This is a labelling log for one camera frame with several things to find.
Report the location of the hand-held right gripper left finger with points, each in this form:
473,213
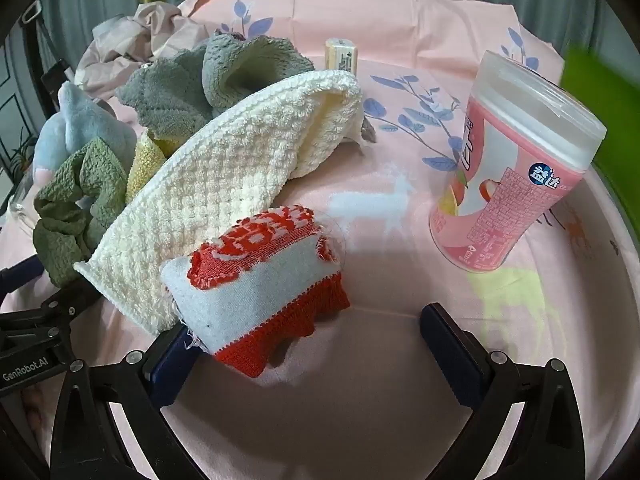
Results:
167,367

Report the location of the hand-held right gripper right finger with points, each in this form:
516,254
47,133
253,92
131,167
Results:
450,355

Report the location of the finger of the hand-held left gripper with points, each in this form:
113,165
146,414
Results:
20,275
70,300

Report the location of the green waffle cloth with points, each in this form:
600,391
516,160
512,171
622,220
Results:
75,200

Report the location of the red and white knit cloth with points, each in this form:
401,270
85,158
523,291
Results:
260,290

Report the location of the yellow towel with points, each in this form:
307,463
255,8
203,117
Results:
145,165

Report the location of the light blue plush toy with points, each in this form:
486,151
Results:
75,120

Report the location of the white waffle towel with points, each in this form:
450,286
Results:
215,195

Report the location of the grey fleece towel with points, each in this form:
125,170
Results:
200,80

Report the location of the green cardboard box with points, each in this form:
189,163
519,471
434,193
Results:
605,120

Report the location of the clear glass bottle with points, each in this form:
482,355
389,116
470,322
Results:
20,210

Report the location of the pink printed tablecloth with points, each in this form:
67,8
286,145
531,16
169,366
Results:
390,310

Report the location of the pink gum container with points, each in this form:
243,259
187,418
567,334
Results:
505,175

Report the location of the crumpled pale pink cloth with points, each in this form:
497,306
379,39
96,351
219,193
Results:
150,30

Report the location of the small cream box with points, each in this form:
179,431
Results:
342,55

